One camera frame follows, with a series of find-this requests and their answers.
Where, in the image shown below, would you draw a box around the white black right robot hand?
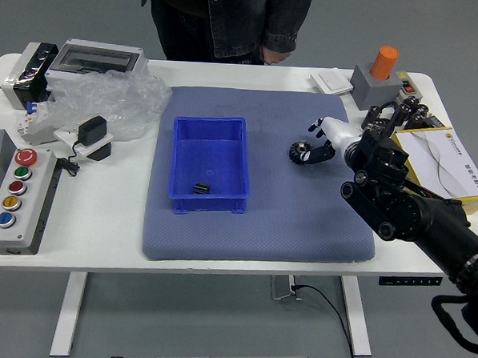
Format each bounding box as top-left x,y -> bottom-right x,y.
297,115 -> 365,170

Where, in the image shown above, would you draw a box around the black power adapter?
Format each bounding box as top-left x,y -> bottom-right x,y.
75,115 -> 109,148

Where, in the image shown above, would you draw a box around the orange cylinder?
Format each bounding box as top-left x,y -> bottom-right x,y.
368,44 -> 400,82

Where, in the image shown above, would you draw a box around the white switch box red button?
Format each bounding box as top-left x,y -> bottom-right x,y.
393,70 -> 420,109

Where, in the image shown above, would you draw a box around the white socket plate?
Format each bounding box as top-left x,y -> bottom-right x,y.
52,125 -> 117,159

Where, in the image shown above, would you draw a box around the blue-grey padded mat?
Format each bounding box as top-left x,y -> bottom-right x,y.
140,84 -> 384,273

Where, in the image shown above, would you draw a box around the black and white enclosure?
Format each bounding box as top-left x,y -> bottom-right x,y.
0,40 -> 61,112

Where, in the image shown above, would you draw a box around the grey block with hole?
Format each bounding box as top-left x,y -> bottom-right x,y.
349,62 -> 404,114

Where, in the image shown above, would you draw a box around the small black block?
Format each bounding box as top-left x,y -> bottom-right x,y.
87,141 -> 113,163

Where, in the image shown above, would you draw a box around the yellow white cardboard box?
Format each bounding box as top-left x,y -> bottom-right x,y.
389,123 -> 478,216

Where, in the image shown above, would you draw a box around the grey under-table power unit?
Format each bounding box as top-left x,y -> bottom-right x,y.
270,275 -> 303,303

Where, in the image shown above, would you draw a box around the white circuit breaker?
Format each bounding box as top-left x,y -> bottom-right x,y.
15,99 -> 62,147

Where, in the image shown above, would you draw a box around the black adapter cord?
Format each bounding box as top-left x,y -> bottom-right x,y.
55,139 -> 84,178

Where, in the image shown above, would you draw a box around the black table control panel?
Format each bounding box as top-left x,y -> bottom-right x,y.
379,274 -> 443,289

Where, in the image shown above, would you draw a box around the grey distribution box clear lid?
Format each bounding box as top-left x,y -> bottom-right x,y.
45,37 -> 151,99

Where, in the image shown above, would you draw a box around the clear plastic bag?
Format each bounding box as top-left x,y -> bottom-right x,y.
44,66 -> 174,145

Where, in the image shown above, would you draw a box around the blue plastic box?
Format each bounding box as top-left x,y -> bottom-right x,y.
163,114 -> 254,219

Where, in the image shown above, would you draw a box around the big black gear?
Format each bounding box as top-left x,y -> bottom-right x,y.
283,139 -> 315,168

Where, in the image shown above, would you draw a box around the black cable under table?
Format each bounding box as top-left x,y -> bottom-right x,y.
287,284 -> 367,358

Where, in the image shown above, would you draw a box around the white table leg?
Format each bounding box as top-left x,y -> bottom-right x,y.
336,276 -> 376,357
49,271 -> 89,358

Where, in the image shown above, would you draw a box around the grey five-button control box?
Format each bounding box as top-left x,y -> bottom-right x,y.
0,147 -> 63,258

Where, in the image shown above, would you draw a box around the white wall switch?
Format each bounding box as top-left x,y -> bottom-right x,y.
309,68 -> 355,97

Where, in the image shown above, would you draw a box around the small black electronic module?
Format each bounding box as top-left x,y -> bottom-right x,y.
420,111 -> 446,131

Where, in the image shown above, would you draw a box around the person's hand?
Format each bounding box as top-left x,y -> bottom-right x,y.
257,46 -> 291,67

